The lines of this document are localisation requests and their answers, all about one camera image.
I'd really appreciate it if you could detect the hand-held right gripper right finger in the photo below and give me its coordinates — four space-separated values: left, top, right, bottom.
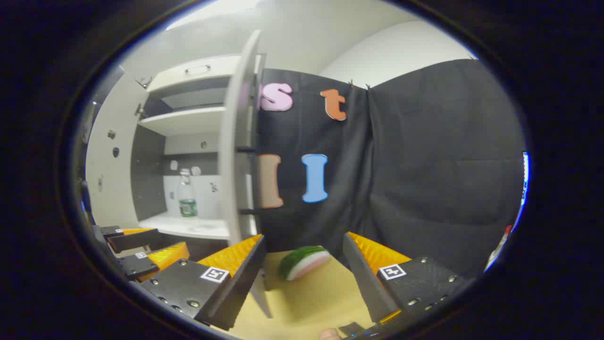
342 231 468 326

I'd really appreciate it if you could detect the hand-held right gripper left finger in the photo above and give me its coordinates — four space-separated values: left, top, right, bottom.
139 234 267 331

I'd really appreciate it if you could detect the clear plastic bottle green label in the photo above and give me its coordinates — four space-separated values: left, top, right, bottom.
177 169 198 219

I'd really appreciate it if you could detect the grey cabinet door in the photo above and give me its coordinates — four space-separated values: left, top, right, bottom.
218 31 263 246
86 71 166 228

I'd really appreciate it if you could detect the toy watermelon slice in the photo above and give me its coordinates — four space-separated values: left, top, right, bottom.
278 246 332 281

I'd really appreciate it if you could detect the grey and white cabinet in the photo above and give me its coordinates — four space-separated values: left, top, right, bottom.
130 54 259 261

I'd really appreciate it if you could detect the black backdrop cloth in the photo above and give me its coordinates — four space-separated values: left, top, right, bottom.
256 59 527 279

